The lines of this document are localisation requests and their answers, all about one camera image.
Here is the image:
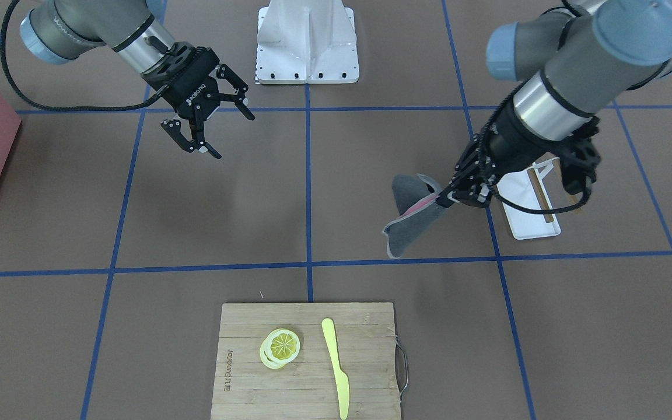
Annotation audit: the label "grey and pink cloth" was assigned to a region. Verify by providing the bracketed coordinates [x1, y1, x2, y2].
[382, 174, 447, 260]

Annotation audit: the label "bamboo cutting board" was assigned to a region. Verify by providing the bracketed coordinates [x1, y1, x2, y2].
[210, 302, 403, 419]

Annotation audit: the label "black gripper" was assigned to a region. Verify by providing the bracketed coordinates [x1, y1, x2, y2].
[435, 104, 600, 208]

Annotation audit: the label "yellow lemon slices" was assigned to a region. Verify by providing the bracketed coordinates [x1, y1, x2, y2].
[259, 328, 301, 369]

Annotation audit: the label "yellow plastic knife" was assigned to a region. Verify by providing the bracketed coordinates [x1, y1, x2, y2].
[321, 317, 351, 419]

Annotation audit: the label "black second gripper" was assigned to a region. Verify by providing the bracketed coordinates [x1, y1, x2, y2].
[141, 42, 256, 160]

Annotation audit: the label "white rack tray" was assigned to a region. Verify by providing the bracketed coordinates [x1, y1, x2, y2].
[497, 157, 562, 241]

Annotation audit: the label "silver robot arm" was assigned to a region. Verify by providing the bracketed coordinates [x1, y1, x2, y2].
[435, 1, 672, 215]

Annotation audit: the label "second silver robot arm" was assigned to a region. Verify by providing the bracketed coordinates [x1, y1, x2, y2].
[20, 1, 254, 159]

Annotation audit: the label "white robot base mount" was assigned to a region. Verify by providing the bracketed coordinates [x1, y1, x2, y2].
[254, 1, 360, 85]

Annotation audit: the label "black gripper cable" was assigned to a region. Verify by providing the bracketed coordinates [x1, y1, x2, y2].
[476, 87, 596, 215]

